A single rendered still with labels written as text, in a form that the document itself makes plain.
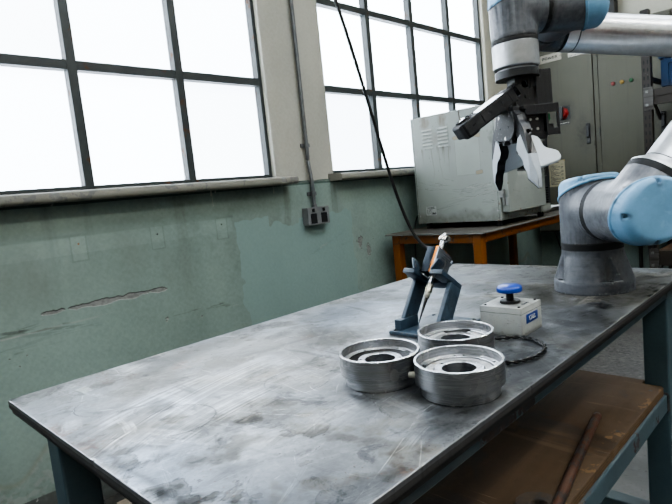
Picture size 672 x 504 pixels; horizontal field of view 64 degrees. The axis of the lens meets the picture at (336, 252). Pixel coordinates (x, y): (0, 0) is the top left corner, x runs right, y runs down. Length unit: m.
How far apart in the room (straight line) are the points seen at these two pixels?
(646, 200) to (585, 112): 3.61
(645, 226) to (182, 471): 0.80
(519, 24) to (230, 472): 0.78
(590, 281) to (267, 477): 0.79
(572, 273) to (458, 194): 1.98
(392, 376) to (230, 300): 1.83
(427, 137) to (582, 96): 1.75
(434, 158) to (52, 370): 2.18
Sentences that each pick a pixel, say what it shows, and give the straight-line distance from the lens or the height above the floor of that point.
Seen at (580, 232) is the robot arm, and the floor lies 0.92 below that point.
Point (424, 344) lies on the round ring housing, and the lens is 0.75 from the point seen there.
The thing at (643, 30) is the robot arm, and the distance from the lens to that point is 1.24.
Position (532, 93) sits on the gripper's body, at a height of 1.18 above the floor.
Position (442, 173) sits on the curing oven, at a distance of 3.13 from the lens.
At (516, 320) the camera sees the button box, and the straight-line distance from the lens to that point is 0.87.
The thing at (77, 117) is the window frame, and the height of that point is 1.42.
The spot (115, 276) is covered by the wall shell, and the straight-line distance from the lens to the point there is 2.19.
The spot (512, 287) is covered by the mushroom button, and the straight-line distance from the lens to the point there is 0.89.
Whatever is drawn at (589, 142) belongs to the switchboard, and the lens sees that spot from 4.58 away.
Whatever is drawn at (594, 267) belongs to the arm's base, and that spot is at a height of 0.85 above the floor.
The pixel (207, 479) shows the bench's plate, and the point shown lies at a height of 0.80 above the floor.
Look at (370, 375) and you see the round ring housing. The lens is 0.66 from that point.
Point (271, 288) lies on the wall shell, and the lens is 2.58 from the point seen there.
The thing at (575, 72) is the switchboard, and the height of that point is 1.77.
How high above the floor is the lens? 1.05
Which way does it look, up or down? 6 degrees down
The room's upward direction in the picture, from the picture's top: 6 degrees counter-clockwise
